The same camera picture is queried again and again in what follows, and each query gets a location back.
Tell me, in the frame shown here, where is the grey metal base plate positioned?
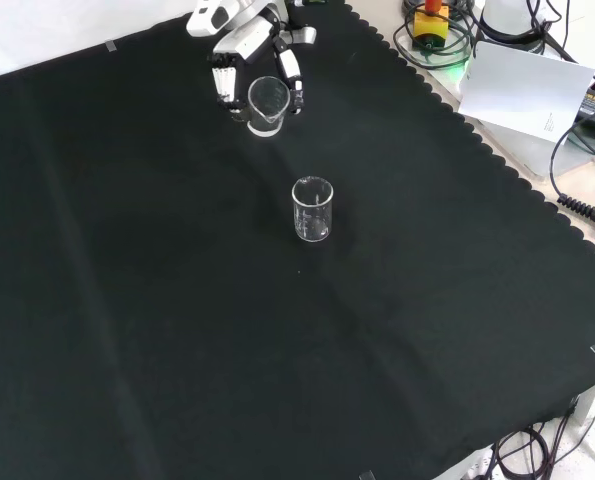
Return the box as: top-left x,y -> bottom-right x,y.
469,117 -> 595,179

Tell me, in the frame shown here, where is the clear glass beaker with spout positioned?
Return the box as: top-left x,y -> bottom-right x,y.
246,75 -> 292,138

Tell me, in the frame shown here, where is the pale board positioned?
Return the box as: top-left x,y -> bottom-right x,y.
459,40 -> 595,136

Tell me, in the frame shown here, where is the yellow stop button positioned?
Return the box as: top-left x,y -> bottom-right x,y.
412,0 -> 451,51

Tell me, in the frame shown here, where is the black ribbed cable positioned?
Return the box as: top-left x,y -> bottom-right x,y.
549,119 -> 595,236

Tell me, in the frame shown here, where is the black cloth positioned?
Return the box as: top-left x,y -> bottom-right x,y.
0,0 -> 595,480

